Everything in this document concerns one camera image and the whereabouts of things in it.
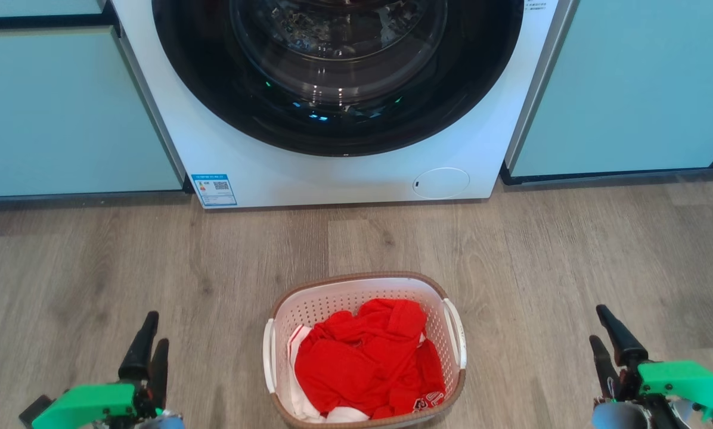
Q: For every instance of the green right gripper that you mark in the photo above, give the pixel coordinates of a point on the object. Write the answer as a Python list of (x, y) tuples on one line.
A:
[(684, 381)]

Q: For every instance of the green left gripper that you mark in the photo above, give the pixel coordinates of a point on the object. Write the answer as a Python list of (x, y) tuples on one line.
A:
[(88, 403)]

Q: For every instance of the white brown-rimmed laundry basket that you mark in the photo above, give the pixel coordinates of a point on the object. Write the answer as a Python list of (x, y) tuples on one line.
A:
[(326, 298)]

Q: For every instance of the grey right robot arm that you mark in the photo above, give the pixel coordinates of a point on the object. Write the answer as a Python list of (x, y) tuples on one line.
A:
[(616, 417)]

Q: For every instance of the blue energy label sticker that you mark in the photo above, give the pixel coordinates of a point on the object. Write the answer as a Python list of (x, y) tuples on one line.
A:
[(214, 190)]

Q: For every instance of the red shirt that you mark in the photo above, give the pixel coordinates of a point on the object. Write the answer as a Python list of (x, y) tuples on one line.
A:
[(362, 363)]

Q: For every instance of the white front-load washing machine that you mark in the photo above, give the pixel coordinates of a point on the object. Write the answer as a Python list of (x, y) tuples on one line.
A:
[(285, 173)]

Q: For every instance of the round white filter cover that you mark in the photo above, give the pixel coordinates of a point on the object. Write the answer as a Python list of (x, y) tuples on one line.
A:
[(441, 183)]

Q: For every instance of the pale green cabinet door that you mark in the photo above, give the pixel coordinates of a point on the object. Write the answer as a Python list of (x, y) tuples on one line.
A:
[(64, 113), (34, 6), (631, 89)]

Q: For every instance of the black round washer door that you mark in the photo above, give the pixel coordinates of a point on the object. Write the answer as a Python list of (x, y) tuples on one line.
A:
[(213, 89)]

